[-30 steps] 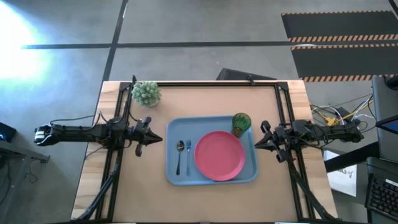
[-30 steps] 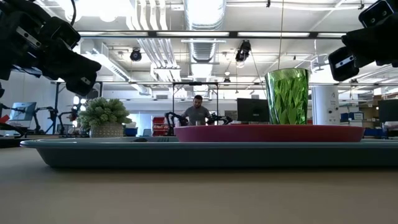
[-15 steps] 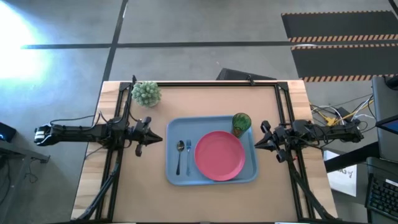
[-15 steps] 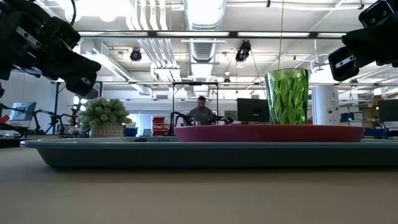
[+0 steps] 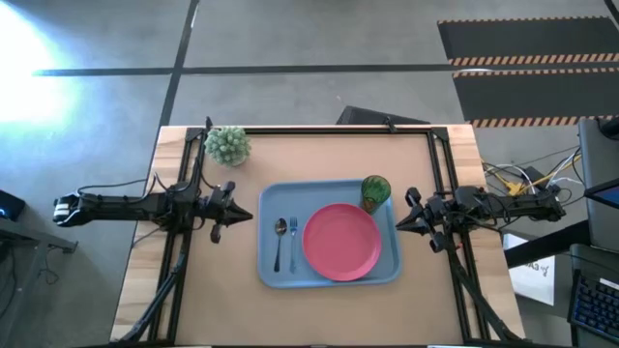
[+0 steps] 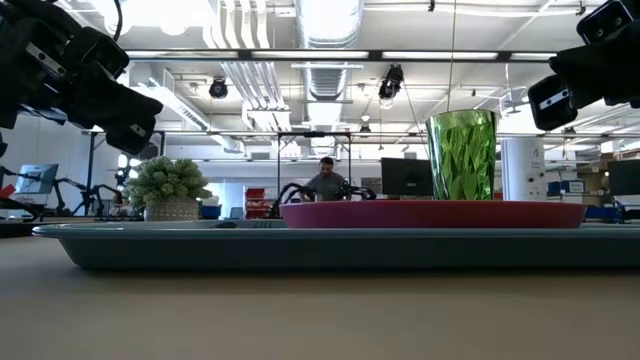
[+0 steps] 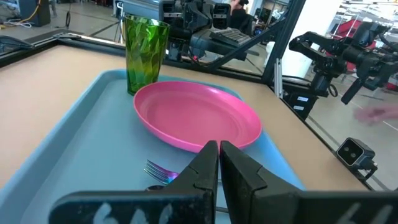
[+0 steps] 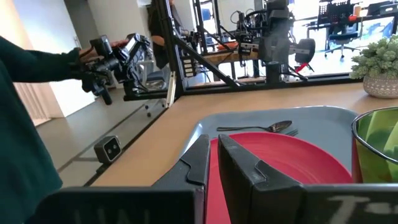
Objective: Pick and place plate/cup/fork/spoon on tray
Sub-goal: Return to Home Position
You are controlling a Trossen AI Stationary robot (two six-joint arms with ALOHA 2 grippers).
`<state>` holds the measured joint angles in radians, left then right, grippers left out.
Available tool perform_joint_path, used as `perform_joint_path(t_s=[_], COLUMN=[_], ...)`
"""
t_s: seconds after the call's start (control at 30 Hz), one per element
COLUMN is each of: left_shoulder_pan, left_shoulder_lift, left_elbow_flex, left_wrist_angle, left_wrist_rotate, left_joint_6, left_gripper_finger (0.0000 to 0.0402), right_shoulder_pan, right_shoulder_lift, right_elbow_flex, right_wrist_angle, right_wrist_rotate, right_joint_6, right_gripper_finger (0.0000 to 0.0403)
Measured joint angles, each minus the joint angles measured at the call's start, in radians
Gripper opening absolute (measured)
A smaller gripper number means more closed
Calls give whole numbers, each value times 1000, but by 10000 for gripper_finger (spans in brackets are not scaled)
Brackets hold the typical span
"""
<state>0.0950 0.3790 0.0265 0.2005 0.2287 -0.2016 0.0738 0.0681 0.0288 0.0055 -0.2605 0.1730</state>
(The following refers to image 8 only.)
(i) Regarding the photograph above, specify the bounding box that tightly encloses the black office chair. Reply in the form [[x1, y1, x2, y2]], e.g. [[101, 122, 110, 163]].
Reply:
[[324, 24, 362, 60]]

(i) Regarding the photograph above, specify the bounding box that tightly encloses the blue plastic tray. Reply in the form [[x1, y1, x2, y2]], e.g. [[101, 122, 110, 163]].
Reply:
[[182, 105, 359, 188]]

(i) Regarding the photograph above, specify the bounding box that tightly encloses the black desk with equipment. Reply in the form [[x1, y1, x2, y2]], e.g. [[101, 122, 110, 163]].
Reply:
[[307, 0, 398, 38]]

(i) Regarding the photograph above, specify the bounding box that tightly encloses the standing person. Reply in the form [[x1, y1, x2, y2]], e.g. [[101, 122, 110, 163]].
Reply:
[[146, 0, 185, 70]]

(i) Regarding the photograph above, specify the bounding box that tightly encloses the black leader arm handle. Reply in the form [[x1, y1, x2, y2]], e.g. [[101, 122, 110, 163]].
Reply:
[[81, 32, 154, 106]]

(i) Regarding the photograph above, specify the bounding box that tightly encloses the metal spoon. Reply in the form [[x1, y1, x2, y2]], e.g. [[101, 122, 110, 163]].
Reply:
[[216, 119, 294, 134]]

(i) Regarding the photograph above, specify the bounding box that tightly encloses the green translucent cup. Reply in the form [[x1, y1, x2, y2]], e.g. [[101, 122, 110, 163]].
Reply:
[[351, 106, 398, 185]]

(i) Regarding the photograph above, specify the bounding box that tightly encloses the green plant in white pot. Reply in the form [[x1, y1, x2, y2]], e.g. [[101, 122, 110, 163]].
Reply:
[[349, 33, 398, 100]]

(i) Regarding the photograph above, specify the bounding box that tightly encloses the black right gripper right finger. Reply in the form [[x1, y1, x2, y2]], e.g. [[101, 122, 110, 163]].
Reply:
[[217, 133, 398, 224]]

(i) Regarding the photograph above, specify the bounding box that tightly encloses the small grey table camera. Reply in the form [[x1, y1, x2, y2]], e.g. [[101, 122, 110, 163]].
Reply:
[[93, 134, 123, 165]]

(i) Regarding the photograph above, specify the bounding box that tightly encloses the person in dark green sleeve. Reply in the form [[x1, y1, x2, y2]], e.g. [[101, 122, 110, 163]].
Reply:
[[0, 35, 82, 224]]

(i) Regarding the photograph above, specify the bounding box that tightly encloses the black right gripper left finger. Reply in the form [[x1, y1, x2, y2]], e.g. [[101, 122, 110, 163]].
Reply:
[[29, 134, 211, 224]]

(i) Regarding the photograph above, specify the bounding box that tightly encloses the red plastic plate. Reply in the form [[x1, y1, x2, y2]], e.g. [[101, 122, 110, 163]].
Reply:
[[204, 131, 354, 224]]

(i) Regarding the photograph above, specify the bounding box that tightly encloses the silver frame strut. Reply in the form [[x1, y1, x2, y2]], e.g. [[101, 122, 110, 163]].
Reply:
[[165, 71, 177, 109]]

